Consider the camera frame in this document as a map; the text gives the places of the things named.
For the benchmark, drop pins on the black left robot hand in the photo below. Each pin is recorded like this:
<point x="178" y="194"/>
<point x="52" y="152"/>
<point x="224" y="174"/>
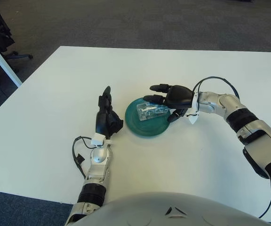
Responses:
<point x="103" y="122"/>

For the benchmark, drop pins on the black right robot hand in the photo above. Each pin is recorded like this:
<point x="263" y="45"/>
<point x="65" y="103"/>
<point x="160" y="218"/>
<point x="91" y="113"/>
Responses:
<point x="180" y="96"/>

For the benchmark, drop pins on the clear plastic bottle blue cap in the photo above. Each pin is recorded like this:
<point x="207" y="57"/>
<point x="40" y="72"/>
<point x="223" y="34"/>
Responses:
<point x="149" y="111"/>

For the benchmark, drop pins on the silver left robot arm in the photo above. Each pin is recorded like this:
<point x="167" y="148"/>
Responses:
<point x="98" y="169"/>

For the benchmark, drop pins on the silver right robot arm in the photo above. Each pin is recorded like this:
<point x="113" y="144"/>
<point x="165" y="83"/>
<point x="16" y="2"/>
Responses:
<point x="255" y="128"/>

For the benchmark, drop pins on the green round plate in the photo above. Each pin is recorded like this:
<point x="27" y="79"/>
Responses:
<point x="147" y="128"/>

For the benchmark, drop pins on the grey robot torso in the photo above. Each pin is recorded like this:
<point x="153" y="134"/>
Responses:
<point x="149" y="212"/>

